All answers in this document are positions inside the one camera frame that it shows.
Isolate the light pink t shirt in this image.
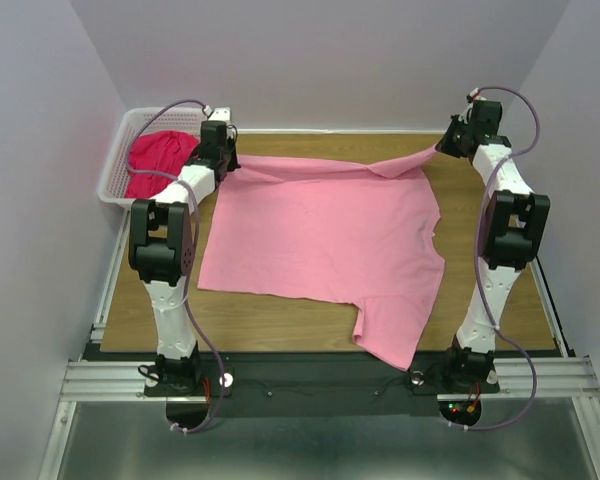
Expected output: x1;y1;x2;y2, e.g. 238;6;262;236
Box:
198;148;445;370

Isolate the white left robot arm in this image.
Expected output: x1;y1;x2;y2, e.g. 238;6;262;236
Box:
129;120;239;396

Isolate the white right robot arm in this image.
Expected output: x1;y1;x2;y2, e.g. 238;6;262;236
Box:
436;93;551;390

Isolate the magenta t shirt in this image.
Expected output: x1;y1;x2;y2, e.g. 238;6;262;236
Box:
125;130;199;199

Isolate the white plastic laundry basket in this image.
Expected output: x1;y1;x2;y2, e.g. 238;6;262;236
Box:
97;106;206;210

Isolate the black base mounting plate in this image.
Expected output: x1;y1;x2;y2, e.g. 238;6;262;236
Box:
138;352;500;418

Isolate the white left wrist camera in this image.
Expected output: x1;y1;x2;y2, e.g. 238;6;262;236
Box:
202;105;232;125

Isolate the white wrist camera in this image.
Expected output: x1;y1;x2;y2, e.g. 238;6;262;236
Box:
459;88;484;123
202;105;232;125

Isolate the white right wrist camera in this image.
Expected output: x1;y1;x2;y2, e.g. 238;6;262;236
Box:
459;88;484;123

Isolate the aluminium frame rail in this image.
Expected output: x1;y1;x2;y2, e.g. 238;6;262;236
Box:
39;209;151;480

